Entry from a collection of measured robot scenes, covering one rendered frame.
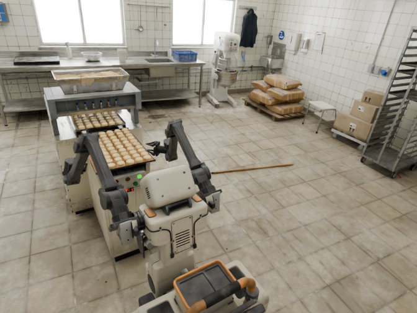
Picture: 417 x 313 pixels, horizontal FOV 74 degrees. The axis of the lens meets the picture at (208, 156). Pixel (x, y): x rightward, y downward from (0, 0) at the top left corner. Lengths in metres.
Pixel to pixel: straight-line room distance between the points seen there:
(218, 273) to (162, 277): 0.34
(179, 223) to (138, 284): 1.21
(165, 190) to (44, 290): 1.55
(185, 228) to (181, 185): 0.19
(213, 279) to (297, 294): 1.30
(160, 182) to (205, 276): 0.43
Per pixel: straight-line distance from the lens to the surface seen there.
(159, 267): 1.44
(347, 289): 2.66
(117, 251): 2.40
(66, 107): 2.53
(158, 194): 1.16
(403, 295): 2.87
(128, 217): 1.23
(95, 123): 2.56
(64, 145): 2.56
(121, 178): 1.94
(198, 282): 1.23
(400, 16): 5.18
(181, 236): 1.27
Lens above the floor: 1.90
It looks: 29 degrees down
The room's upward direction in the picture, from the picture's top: 5 degrees clockwise
